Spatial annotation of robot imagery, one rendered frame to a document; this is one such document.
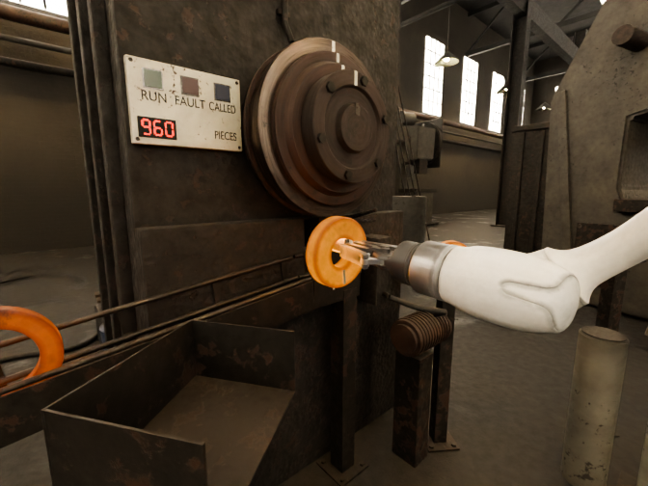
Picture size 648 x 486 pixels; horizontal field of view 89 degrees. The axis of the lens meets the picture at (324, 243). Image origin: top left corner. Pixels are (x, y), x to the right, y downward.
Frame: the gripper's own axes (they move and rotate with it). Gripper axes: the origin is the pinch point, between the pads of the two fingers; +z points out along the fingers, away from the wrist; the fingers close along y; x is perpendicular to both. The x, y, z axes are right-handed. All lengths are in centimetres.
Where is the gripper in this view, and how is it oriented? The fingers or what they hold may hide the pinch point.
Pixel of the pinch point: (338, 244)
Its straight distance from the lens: 70.3
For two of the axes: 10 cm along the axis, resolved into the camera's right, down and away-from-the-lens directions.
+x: 0.3, -9.8, -2.0
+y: 7.6, -1.1, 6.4
